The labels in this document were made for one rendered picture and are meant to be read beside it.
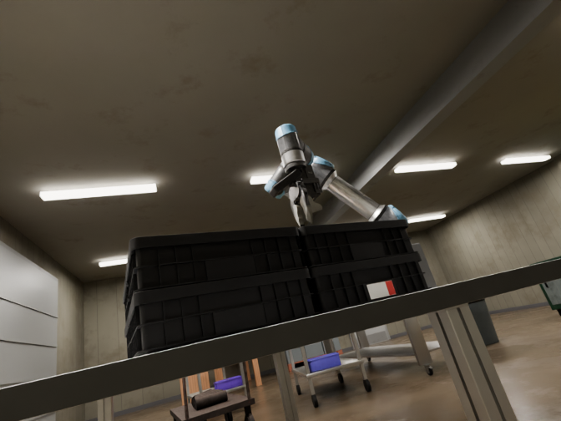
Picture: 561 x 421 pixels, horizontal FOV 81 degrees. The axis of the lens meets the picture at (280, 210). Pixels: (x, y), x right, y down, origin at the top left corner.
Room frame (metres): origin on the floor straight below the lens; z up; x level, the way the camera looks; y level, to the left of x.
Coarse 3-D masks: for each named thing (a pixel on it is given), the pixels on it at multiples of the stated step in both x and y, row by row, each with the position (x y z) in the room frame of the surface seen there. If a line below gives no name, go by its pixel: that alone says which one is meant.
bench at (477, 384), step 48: (432, 288) 0.65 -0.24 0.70; (480, 288) 0.68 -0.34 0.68; (240, 336) 0.52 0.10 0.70; (288, 336) 0.54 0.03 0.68; (336, 336) 0.57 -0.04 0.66; (480, 336) 0.73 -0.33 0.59; (48, 384) 0.43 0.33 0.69; (96, 384) 0.45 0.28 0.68; (144, 384) 0.47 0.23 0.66; (288, 384) 2.07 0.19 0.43; (480, 384) 0.72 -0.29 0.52
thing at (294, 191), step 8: (288, 168) 0.93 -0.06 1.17; (296, 168) 0.94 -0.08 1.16; (304, 168) 0.95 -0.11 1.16; (304, 176) 0.95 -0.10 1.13; (312, 176) 0.96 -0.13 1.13; (296, 184) 0.91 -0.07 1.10; (304, 184) 0.93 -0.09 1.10; (312, 184) 0.94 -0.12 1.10; (320, 184) 0.94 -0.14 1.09; (296, 192) 0.92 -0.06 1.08; (312, 192) 0.94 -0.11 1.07; (320, 192) 0.94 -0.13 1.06; (296, 200) 0.95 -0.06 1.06
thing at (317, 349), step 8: (312, 344) 7.73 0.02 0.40; (320, 344) 7.79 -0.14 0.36; (336, 344) 7.93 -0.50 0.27; (288, 352) 7.53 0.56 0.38; (296, 352) 7.59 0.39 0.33; (312, 352) 7.71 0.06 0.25; (320, 352) 7.77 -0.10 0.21; (336, 352) 7.97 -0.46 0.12; (288, 360) 7.51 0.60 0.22; (296, 360) 7.58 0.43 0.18; (288, 368) 7.55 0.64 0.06
